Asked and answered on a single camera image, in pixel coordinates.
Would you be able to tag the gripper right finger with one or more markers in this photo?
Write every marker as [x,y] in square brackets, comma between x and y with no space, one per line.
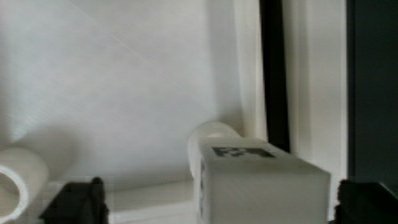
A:
[366,204]

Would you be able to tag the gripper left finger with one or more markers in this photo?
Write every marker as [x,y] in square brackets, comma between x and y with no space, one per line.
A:
[76,206]

